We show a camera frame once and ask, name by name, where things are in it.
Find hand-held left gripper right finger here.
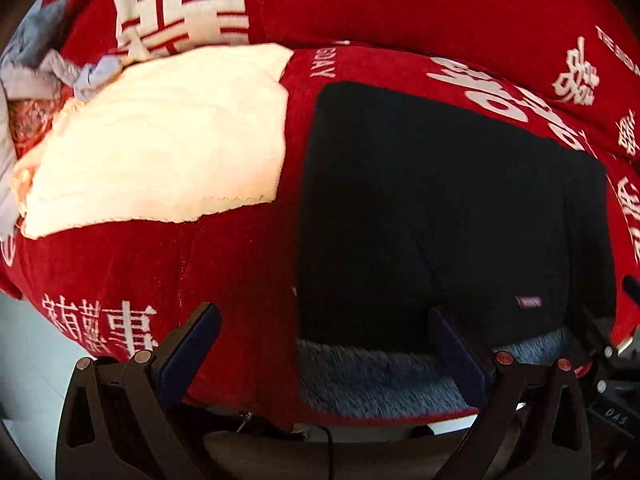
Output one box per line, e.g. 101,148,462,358
429,305,594,480

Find cream towel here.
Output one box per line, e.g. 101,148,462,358
10,42,296,241

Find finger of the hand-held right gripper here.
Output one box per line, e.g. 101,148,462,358
577,305,621,377
621,275,640,312

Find black fleece-lined pants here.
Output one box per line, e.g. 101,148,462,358
292,82,619,413

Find red patterned cloth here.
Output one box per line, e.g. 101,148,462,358
9,97,67,159

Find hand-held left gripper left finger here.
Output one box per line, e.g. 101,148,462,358
56,302,223,480

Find grey-blue crumpled cloth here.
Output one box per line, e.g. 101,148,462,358
0,0,124,104

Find black cable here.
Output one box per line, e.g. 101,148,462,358
235,410,336,480

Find red printed blanket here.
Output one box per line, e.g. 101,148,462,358
0,0,640,433

